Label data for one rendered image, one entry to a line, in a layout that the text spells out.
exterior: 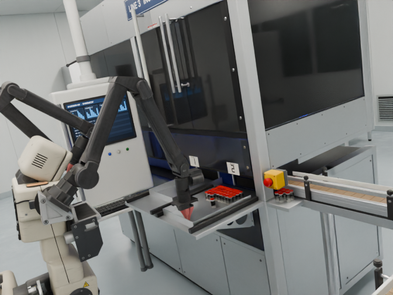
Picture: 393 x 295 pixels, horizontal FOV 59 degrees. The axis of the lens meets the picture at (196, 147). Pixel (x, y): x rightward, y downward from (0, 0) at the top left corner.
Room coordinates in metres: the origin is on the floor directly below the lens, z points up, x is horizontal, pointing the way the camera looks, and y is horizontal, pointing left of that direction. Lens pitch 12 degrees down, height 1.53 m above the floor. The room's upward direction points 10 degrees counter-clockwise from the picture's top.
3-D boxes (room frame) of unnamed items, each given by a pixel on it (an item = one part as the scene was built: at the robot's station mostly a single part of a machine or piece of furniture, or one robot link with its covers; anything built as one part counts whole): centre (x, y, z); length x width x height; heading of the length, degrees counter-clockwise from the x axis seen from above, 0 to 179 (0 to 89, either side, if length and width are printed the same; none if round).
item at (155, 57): (2.13, 0.13, 1.50); 0.47 x 0.01 x 0.59; 34
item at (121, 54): (2.58, 0.43, 1.50); 0.49 x 0.01 x 0.59; 34
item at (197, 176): (1.45, 0.06, 1.11); 0.11 x 0.09 x 0.12; 121
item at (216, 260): (2.66, -0.11, 0.44); 2.06 x 1.00 x 0.88; 34
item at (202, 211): (1.57, 0.00, 0.90); 0.34 x 0.26 x 0.04; 123
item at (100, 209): (2.05, 0.51, 0.82); 0.40 x 0.14 x 0.02; 117
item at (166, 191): (1.91, 0.10, 0.90); 0.34 x 0.26 x 0.04; 124
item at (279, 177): (1.49, -0.32, 0.99); 0.08 x 0.07 x 0.07; 124
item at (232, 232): (2.40, 0.31, 0.73); 1.98 x 0.01 x 0.25; 34
